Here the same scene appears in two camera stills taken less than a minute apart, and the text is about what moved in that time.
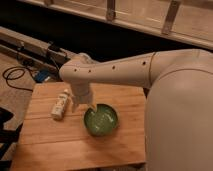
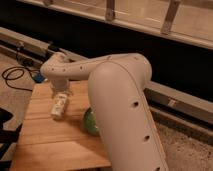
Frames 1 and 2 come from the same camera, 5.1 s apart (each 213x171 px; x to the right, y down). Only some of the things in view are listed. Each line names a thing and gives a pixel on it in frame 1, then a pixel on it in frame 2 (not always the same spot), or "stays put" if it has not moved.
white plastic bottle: (60, 104) stays put
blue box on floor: (41, 75) stays put
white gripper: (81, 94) → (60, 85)
